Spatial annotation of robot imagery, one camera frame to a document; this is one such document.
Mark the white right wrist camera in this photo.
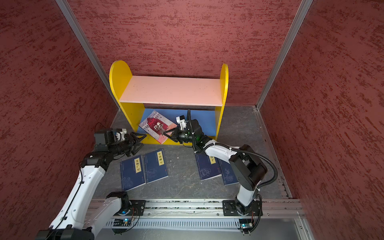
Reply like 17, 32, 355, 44
176, 116, 187, 131

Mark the yellow pink blue bookshelf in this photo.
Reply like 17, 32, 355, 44
109, 61, 229, 140

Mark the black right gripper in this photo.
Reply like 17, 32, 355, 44
163, 126, 197, 144

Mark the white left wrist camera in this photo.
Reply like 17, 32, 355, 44
114, 129, 127, 142

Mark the black corrugated cable conduit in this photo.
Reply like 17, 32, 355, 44
187, 109, 279, 190

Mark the red Hamlet picture book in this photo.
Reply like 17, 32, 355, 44
139, 110, 177, 144

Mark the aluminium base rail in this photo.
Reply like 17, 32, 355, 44
142, 199, 306, 219

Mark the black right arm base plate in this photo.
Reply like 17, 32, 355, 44
222, 200, 263, 217

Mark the right aluminium corner profile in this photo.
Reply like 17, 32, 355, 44
256, 0, 313, 111

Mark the controller circuit board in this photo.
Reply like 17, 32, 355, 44
113, 219, 132, 228
239, 219, 254, 231

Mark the blue book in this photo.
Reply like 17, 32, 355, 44
195, 154, 222, 181
144, 149, 169, 184
120, 156, 146, 191
219, 160, 238, 186

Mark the right controller circuit board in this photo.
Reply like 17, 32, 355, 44
239, 219, 254, 231

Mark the left controller circuit board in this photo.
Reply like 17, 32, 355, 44
113, 219, 132, 228

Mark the left aluminium corner profile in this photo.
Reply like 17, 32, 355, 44
55, 0, 120, 109

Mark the aluminium corner profile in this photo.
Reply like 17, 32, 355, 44
256, 0, 313, 111
55, 0, 120, 109

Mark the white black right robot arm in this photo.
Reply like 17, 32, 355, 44
163, 120, 274, 216

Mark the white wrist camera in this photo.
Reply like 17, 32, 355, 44
114, 129, 127, 142
176, 116, 187, 131

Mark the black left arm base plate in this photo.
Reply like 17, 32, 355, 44
118, 200, 147, 217

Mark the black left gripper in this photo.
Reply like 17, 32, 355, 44
109, 131, 148, 157

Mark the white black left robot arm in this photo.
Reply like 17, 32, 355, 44
36, 129, 146, 240

